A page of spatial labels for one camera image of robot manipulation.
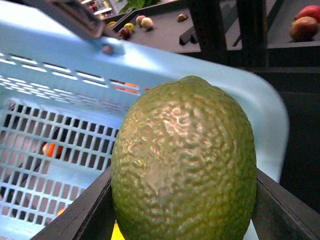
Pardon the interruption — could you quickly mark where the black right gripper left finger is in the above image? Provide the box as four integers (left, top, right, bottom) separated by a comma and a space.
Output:
32, 167, 116, 240

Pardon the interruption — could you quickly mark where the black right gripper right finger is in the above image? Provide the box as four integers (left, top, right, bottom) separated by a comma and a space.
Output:
252, 169, 320, 240

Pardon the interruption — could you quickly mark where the green avocado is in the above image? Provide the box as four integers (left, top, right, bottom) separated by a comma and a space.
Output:
111, 76, 257, 240

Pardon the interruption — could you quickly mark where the teal plastic shopping basket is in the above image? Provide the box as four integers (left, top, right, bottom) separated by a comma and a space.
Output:
0, 0, 289, 240

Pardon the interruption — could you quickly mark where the pale yellow mango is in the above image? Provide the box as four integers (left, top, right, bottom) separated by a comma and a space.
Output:
111, 222, 125, 240

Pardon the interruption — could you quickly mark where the black triangular divider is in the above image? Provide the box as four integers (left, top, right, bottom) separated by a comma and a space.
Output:
179, 26, 199, 46

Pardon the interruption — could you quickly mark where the pale pear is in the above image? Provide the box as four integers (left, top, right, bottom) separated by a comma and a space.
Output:
141, 17, 154, 30

